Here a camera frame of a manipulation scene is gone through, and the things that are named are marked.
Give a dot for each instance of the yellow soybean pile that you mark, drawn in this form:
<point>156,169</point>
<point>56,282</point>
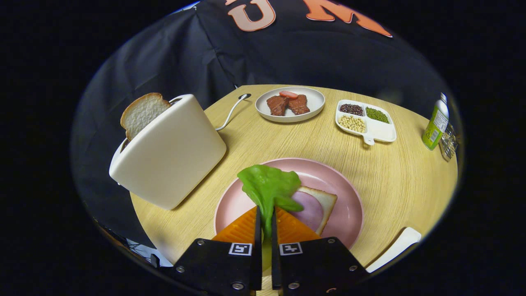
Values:
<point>351,124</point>

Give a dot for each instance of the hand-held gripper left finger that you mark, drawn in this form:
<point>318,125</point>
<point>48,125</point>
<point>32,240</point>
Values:
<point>222,267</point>

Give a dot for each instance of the red sausage slice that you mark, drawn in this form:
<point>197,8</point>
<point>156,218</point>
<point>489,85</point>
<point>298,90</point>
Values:
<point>288,94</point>

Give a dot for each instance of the green mung bean pile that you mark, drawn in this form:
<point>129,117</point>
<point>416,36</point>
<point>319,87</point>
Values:
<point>377,115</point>

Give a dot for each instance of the green lettuce leaf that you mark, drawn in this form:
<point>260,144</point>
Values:
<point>267,185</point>

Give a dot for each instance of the white toaster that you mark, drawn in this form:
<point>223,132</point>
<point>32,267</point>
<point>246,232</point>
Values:
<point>172,156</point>

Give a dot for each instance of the white bread slice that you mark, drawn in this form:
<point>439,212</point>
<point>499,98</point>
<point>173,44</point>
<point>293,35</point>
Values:
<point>327,201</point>

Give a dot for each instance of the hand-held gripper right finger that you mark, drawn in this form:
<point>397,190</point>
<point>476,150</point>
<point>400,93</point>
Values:
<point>316,267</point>

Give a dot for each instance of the black backdrop cloth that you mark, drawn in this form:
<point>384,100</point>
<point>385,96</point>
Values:
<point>172,61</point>

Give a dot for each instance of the pink ham slice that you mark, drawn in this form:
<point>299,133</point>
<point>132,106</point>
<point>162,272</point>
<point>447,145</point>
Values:
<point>310,209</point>

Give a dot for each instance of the dark red bean pile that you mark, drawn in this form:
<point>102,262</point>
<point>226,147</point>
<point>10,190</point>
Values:
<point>351,109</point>

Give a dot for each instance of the white divided dish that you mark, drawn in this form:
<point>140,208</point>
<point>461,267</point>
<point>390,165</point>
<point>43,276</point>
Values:
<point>382,131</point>

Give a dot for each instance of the round white meat plate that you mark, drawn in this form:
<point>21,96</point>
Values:
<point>316,102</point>

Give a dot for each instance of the brown meat piece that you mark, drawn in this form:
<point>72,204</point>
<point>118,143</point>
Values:
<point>299,104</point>
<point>277,105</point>

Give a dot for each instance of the silver bottle green label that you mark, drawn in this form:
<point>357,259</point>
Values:
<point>433,131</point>

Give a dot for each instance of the toasted bread slice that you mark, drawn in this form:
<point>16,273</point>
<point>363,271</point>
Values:
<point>144,113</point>

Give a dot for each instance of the small white plate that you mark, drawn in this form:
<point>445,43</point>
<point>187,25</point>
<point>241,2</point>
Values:
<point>394,248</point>

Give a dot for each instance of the pink plate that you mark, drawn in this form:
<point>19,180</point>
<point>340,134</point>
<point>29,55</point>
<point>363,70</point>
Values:
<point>341,197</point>

